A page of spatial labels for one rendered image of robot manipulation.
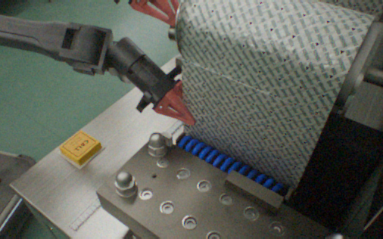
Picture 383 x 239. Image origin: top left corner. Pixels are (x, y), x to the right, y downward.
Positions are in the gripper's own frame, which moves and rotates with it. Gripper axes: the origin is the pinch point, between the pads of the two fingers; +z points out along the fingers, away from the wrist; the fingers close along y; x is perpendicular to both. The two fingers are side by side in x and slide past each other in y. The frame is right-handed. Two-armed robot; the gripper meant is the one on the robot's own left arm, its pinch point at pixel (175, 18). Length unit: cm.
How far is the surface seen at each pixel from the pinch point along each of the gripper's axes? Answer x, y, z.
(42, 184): -38.0, 26.3, 5.7
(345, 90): 18.7, 4.8, 21.5
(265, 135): 3.9, 5.6, 23.3
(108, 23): -222, -150, -69
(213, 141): -7.6, 5.5, 20.9
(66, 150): -37.1, 17.4, 3.5
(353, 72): 20.5, 4.3, 20.1
